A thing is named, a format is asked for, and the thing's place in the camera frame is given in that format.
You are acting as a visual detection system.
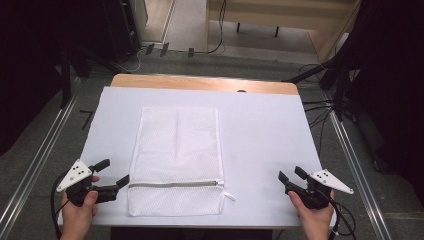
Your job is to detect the black stand leg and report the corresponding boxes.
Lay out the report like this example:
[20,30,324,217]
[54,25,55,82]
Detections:
[282,58,338,84]

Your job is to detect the black curtain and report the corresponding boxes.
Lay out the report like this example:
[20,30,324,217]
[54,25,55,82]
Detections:
[328,0,424,204]
[0,0,145,158]

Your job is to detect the metal floor rail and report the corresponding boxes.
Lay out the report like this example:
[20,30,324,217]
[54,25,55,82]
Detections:
[0,94,80,238]
[327,105,394,240]

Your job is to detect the light wooden platform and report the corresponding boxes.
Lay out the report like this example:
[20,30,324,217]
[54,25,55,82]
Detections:
[204,0,364,64]

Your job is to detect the black hanging cable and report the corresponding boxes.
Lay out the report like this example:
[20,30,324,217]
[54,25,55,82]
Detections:
[193,0,228,56]

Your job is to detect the person's right hand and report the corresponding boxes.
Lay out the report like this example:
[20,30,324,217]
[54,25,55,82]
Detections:
[287,189,336,240]

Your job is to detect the white floor cable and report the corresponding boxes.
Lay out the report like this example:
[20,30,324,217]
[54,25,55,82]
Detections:
[114,46,149,74]

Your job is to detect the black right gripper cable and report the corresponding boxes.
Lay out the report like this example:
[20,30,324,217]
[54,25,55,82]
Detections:
[324,189,358,240]

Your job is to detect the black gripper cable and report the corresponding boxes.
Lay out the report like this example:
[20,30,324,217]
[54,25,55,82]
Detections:
[49,169,72,240]
[324,189,358,240]

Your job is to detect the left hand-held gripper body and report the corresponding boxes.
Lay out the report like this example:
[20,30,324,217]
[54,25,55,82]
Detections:
[55,158,119,207]

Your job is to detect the white table mat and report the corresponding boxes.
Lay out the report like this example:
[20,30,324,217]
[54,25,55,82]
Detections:
[57,86,337,229]

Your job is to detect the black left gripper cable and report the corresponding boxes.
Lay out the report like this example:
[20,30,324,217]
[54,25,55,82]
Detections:
[49,169,72,240]

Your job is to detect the black floor cables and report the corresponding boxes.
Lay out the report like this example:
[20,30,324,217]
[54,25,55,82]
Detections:
[298,63,338,158]

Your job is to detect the white mesh laundry bag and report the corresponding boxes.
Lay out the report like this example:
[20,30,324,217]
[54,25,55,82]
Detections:
[126,106,236,218]

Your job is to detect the person's dark clothing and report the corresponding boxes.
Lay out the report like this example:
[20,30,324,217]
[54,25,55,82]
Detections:
[109,227,274,240]

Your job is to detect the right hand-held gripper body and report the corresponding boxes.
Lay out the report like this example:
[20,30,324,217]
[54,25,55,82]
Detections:
[284,168,355,211]

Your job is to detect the person's left hand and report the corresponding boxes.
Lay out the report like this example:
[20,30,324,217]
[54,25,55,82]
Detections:
[60,175,101,240]

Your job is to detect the wooden table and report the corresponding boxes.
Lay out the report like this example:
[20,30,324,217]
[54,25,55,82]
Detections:
[109,73,300,96]

